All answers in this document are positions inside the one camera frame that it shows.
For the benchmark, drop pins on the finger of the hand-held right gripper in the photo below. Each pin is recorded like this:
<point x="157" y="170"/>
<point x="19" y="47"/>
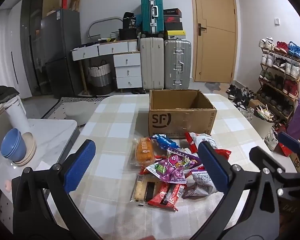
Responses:
<point x="258" y="155"/>
<point x="288" y="141"/>

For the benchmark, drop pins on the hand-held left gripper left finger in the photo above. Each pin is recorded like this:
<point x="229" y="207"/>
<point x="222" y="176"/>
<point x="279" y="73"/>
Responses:
<point x="80" y="165"/>

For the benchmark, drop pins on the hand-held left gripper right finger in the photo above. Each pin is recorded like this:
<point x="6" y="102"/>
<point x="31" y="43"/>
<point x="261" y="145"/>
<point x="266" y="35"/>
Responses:
<point x="212" y="165"/>

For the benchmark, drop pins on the white printed snack packet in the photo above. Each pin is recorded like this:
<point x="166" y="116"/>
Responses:
<point x="202" y="176"/>

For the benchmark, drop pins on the white red snack bag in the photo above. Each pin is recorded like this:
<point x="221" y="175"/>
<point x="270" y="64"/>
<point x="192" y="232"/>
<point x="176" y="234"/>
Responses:
<point x="200" y="138"/>

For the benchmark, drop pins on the white orange packet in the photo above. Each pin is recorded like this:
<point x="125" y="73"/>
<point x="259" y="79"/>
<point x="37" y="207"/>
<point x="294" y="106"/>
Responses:
<point x="197" y="192"/>

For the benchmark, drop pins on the purple candy packet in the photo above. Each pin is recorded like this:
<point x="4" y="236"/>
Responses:
<point x="172" y="167"/>

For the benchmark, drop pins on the blue cookie packet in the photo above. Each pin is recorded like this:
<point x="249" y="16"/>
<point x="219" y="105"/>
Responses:
<point x="166" y="141"/>

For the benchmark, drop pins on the red black wafer packet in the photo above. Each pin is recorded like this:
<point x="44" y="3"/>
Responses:
<point x="166" y="193"/>

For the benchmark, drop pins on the brown cardboard box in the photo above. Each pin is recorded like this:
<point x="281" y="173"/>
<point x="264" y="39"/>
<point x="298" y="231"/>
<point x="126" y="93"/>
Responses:
<point x="180" y="121"/>

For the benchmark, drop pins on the clear cracker packet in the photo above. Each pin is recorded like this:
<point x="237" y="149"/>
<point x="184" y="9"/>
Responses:
<point x="141" y="187"/>

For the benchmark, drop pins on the orange cake packet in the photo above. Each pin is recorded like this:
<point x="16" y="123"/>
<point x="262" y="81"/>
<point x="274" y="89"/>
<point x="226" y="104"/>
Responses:
<point x="145" y="151"/>

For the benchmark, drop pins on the red gift box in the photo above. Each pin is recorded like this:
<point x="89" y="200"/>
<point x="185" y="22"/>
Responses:
<point x="285" y="150"/>

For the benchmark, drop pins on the white sneaker pair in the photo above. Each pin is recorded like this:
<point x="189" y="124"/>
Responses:
<point x="272" y="138"/>

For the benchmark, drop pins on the printed cardboard carton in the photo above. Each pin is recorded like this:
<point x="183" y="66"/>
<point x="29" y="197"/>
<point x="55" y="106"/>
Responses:
<point x="298" y="162"/>

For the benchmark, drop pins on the white trash bin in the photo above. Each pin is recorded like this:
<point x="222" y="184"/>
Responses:
<point x="261" y="127"/>

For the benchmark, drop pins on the marble side table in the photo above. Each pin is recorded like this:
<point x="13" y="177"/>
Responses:
<point x="52" y="135"/>

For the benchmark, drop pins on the white pouf stool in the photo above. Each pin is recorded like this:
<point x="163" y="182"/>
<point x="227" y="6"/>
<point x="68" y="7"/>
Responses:
<point x="78" y="112"/>

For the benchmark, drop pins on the pile of dark shoes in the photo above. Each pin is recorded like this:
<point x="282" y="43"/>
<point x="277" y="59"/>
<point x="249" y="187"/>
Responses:
<point x="240" y="96"/>

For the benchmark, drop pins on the blue bowl stack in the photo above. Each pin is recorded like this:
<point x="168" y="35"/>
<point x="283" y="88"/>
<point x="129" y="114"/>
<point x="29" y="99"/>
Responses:
<point x="12" y="145"/>

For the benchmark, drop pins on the shoe rack with shoes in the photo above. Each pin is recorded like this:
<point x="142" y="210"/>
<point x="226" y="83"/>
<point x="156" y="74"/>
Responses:
<point x="282" y="65"/>

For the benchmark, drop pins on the grey door mat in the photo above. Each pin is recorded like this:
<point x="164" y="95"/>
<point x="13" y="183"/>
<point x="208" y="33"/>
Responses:
<point x="212" y="87"/>

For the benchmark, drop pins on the white thermos jug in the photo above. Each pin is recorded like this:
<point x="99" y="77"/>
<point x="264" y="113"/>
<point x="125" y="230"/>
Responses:
<point x="16" y="116"/>

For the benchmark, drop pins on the woven laundry basket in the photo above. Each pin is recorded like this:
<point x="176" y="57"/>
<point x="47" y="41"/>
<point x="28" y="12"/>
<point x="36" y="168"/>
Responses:
<point x="100" y="77"/>

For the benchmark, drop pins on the dark cloth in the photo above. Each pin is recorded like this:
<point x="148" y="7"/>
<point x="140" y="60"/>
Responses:
<point x="1" y="96"/>

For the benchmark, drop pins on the silver suitcase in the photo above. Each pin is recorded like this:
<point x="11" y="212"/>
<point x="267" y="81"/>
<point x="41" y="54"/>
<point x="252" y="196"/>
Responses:
<point x="177" y="63"/>

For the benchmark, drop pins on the white drawer desk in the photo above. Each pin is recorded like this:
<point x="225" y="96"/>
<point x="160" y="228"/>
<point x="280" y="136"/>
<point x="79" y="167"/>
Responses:
<point x="127" y="66"/>

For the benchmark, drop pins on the grey refrigerator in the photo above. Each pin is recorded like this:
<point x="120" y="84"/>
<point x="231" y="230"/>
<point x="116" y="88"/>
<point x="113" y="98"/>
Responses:
<point x="62" y="52"/>

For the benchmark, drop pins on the beige suitcase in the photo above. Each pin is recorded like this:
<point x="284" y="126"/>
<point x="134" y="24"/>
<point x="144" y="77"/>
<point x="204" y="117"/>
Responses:
<point x="152" y="63"/>

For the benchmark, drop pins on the wooden door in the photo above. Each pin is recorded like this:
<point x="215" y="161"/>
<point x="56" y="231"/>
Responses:
<point x="215" y="30"/>

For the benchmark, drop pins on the yellow black shoe box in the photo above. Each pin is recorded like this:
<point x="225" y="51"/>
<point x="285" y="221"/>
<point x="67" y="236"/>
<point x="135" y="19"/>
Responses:
<point x="175" y="35"/>

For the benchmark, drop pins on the dark glass cabinet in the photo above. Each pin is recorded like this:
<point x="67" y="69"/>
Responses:
<point x="32" y="37"/>

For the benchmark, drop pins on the black fabric bag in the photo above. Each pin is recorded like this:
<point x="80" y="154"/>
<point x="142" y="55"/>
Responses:
<point x="128" y="33"/>

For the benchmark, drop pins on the plain black shoe box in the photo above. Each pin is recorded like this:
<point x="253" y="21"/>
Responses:
<point x="173" y="26"/>

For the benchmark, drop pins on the red black shoe box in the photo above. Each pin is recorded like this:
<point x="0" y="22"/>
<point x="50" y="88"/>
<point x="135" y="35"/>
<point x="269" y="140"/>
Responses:
<point x="172" y="19"/>

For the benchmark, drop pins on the black printed bag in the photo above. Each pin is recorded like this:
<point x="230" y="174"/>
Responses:
<point x="129" y="20"/>

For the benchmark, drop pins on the teal suitcase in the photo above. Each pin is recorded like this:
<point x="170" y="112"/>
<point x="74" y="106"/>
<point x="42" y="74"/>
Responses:
<point x="152" y="12"/>

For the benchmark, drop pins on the white arched frame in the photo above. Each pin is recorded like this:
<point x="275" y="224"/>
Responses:
<point x="100" y="21"/>

